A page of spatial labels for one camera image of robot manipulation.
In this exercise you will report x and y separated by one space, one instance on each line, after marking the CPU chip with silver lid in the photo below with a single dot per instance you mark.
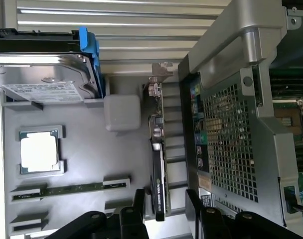
39 152

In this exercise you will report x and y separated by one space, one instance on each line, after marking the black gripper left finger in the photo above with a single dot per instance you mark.
137 219

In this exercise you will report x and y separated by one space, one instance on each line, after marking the open grey PC case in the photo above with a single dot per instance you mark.
241 74

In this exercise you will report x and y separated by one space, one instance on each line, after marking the blue plastic disk caddy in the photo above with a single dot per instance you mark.
89 44

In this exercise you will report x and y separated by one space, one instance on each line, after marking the silver hard disk drive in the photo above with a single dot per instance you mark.
42 72

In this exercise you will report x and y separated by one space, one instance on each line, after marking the CPU socket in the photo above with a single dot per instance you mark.
291 119

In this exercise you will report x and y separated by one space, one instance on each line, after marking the green RAM stick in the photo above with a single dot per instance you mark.
74 189

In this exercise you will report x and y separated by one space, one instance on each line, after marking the grey plastic parts rack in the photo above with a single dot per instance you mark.
79 149

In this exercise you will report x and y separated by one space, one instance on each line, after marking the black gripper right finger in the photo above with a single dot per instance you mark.
195 219

